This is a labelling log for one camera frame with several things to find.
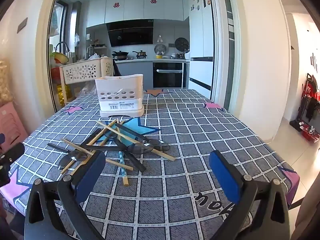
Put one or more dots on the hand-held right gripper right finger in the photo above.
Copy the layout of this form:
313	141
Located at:
225	177

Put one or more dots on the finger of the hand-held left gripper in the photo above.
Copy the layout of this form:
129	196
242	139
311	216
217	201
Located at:
1	139
12	153

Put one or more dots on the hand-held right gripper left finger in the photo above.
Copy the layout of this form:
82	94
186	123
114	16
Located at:
90	177

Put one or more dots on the white plastic utensil holder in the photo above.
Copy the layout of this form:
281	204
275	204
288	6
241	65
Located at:
120	97

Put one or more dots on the pink plastic stool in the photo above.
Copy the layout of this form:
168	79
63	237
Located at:
10	120

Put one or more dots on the cream bubble packing bag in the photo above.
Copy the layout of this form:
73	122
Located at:
4	82

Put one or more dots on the grey checked star tablecloth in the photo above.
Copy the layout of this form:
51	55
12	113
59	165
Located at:
187	130

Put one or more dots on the gold foil package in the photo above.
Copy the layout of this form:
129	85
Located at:
60	95

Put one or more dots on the stacked colourful bowls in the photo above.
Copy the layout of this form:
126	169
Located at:
60	58

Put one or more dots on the beige plastic trolley basket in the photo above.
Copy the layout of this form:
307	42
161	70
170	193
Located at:
82	71

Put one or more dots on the red and black storage rack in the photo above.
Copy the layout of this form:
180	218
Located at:
308	105

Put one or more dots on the dark cloth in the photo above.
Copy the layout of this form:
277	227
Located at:
116	68

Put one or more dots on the kitchen faucet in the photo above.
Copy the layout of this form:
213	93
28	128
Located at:
61	44

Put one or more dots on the grey base cabinet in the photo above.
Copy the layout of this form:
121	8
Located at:
135	72

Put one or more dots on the black built-in oven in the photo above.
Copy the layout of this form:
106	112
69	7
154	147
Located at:
167	76

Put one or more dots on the white plastic bag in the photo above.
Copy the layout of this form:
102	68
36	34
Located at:
94	56

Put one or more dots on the black wok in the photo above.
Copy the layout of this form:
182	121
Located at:
120	54

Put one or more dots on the steel cooking pot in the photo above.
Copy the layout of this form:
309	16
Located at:
140	54

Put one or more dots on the white refrigerator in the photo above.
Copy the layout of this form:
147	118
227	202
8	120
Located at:
201	42

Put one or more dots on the round black rack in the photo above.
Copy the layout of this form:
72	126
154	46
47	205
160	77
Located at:
181	44

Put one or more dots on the round steel steamer rack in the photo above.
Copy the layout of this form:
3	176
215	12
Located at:
160	48

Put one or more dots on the black range hood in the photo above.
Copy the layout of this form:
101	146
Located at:
131	33

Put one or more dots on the white upper kitchen cabinets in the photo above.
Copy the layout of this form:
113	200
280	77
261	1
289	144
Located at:
132	7

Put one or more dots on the grey wall switch panel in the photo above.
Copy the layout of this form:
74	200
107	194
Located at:
22	25

